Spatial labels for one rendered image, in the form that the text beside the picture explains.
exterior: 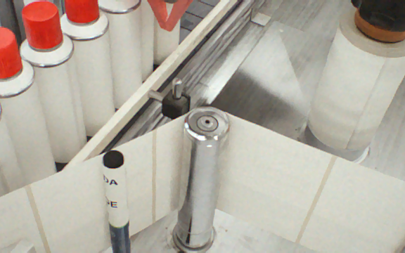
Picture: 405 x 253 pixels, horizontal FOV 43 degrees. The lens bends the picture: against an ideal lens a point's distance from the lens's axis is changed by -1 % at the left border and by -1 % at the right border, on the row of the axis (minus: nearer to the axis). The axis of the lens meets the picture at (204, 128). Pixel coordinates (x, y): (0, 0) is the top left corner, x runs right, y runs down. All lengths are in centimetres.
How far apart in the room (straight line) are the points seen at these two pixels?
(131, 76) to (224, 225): 21
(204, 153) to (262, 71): 35
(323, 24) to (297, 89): 25
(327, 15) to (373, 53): 46
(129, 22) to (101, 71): 6
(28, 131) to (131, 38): 16
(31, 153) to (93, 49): 13
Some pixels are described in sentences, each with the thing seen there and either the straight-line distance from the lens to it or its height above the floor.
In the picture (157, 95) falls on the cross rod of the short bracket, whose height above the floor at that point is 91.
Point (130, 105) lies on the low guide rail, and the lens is 64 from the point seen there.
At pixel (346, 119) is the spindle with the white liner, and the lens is 60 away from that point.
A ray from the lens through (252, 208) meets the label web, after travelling 52.
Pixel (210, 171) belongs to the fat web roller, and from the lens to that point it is 44.
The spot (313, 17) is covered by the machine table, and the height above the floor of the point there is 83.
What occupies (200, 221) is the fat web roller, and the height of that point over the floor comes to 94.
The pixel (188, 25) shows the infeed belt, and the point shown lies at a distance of 82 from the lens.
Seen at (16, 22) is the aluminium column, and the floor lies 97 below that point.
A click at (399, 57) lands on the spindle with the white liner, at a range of 54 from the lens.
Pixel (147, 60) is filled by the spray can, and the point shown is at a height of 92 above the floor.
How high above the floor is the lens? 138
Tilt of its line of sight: 48 degrees down
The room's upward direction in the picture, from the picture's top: 7 degrees clockwise
